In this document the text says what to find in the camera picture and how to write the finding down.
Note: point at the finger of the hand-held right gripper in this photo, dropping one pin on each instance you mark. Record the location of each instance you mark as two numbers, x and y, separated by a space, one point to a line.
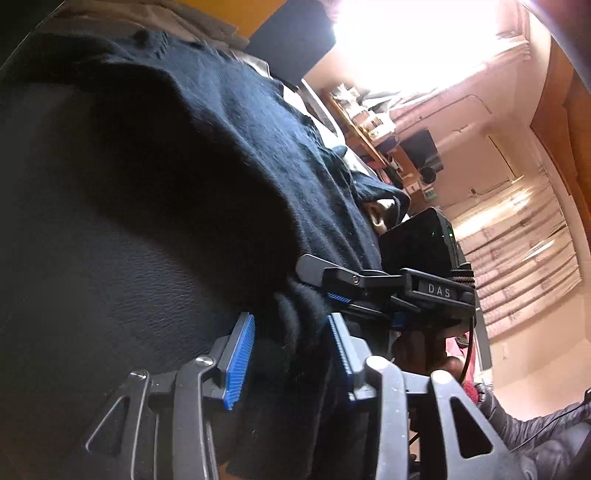
341 281
374 309

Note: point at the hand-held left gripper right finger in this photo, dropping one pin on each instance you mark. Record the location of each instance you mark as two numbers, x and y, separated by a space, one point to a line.
340 350

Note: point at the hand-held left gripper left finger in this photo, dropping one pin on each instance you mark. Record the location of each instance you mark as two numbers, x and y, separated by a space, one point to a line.
240 360

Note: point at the black knit sweater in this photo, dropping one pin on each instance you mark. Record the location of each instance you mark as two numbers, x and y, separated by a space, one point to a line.
277 138

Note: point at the person's right hand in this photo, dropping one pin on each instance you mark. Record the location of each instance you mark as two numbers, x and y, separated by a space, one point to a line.
422 353

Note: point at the round black object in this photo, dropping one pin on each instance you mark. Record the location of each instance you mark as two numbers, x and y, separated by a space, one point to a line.
429 174

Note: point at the black flat screen television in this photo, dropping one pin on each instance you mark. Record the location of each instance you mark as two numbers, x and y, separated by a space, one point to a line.
418 150

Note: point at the pale striped curtain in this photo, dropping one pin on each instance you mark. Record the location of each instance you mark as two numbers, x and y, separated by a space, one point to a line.
517 258

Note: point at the wooden desk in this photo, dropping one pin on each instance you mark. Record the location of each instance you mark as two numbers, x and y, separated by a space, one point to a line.
358 129

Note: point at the bright window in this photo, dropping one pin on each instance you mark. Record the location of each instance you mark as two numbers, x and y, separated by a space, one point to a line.
415 37

